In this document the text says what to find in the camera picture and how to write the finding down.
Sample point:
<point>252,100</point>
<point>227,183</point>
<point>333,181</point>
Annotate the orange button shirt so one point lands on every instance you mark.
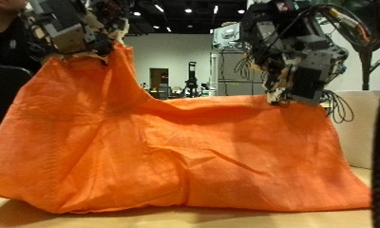
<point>178,152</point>

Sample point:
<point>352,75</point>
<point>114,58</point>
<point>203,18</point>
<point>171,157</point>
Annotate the person in black shirt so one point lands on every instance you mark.
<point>8,41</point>

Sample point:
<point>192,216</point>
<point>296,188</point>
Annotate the grey filing cabinet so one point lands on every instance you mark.
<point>232,79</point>

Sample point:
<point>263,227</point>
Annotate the grey boxy appliance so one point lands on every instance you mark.
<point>228,34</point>

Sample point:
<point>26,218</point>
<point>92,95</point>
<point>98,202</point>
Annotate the green leafy plant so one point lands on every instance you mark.
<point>365,69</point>

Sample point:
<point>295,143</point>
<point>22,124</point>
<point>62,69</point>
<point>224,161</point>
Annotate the brown door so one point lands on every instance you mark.
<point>156,79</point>

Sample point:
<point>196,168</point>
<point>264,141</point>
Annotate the white round plant pot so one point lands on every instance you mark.
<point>363,133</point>

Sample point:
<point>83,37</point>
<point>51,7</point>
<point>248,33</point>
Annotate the black camera tripod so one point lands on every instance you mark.
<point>191,82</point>

